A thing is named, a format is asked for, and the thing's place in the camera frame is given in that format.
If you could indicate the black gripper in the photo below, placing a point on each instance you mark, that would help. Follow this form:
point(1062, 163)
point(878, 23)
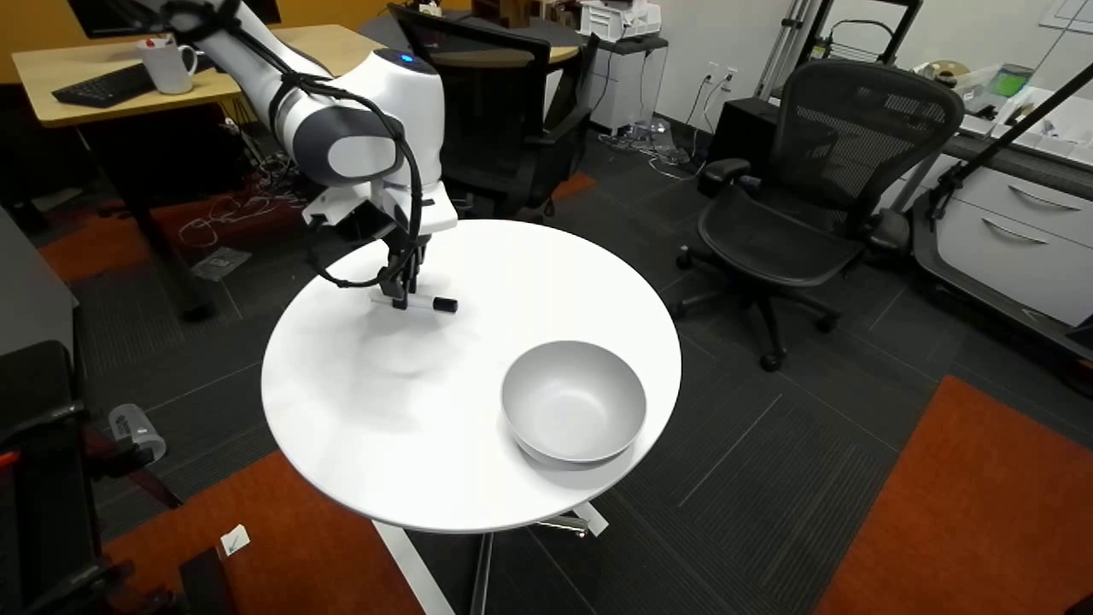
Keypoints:
point(403, 241)

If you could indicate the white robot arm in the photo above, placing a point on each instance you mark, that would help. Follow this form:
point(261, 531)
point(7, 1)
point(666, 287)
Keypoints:
point(343, 123)

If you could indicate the black marker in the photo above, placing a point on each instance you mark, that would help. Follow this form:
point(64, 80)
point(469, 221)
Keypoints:
point(446, 306)

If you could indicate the white bowl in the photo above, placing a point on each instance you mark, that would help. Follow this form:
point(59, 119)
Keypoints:
point(570, 402)

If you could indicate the black padded office chair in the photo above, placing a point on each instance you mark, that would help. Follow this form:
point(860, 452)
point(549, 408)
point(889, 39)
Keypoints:
point(499, 104)

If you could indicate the silver table base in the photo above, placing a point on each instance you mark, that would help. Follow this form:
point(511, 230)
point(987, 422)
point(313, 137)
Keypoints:
point(568, 525)

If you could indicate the orange carpet strip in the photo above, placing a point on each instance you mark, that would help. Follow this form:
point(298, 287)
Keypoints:
point(102, 243)

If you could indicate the clear grey bottle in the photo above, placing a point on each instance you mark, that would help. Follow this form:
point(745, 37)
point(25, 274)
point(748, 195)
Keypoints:
point(138, 432)

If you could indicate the white tag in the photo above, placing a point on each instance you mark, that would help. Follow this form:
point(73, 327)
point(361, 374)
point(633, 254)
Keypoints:
point(235, 542)

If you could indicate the white mug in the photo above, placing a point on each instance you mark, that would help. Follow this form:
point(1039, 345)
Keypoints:
point(168, 67)

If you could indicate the white box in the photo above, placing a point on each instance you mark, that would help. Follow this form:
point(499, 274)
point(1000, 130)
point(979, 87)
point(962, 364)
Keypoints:
point(620, 19)

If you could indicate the black keyboard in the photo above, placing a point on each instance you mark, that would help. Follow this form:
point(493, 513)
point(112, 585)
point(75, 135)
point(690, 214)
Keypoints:
point(102, 85)

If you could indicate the black computer tower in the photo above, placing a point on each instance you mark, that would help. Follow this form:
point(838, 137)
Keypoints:
point(745, 130)

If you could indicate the wooden desk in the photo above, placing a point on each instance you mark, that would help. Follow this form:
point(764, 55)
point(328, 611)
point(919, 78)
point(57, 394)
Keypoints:
point(68, 73)

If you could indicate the black equipment stand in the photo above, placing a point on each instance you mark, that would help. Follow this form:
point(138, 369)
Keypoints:
point(44, 499)

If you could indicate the black mesh office chair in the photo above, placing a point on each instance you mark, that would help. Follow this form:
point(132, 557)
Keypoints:
point(820, 192)

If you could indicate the white drawer cabinet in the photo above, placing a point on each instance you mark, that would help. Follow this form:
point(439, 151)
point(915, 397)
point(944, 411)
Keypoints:
point(1013, 241)

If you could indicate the black tripod pole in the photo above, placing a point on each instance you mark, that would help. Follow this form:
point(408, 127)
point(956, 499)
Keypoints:
point(1001, 123)

